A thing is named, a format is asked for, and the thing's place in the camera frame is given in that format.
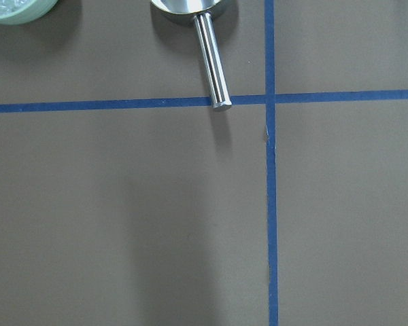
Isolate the steel ice scoop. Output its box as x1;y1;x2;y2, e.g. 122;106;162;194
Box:
151;0;232;112

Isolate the green bowl of ice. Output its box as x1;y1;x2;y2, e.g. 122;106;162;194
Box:
0;0;58;25

